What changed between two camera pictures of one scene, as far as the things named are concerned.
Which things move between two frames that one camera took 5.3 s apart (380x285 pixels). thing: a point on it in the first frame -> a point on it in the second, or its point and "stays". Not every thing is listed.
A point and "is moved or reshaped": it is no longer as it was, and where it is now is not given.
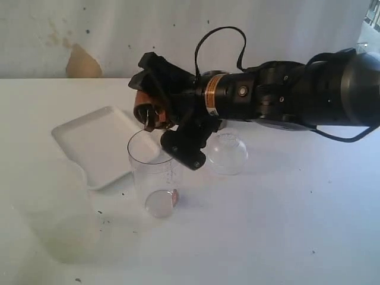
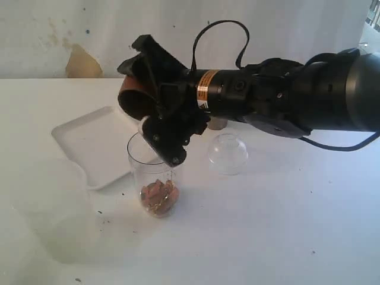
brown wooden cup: [151, 111] is moved or reshaped
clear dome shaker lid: [226, 152] stays
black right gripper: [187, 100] -> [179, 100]
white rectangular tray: [98, 142] stays
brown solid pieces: [174, 196] is moved or reshaped
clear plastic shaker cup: [154, 173] stays
